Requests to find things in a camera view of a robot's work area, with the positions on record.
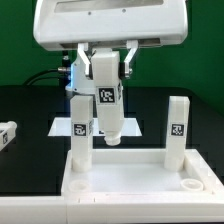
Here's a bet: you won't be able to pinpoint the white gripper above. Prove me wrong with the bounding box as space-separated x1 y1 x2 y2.
33 0 188 80

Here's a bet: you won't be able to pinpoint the white desk top tray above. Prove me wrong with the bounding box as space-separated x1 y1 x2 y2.
61 149 224 196

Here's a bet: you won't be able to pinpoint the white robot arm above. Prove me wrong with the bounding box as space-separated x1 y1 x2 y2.
33 0 188 94

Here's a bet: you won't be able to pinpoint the white sheet with markers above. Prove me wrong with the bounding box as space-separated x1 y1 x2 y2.
48 117 142 137

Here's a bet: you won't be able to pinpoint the white L-shaped corner fence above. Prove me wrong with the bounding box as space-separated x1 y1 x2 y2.
0 191 224 224

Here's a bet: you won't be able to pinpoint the black cables at base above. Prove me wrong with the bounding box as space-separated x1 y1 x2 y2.
22 67 72 86

